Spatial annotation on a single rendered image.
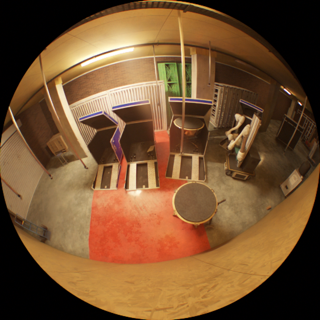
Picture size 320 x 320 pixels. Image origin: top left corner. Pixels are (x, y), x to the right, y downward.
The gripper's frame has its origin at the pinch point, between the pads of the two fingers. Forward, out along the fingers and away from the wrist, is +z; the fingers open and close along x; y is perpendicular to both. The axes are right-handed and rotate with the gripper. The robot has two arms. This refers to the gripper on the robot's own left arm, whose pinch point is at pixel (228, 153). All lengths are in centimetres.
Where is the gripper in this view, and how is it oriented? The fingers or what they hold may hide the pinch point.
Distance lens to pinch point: 288.3
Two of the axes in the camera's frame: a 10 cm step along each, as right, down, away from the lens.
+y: -9.3, -2.2, 3.1
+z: 0.7, 7.0, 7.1
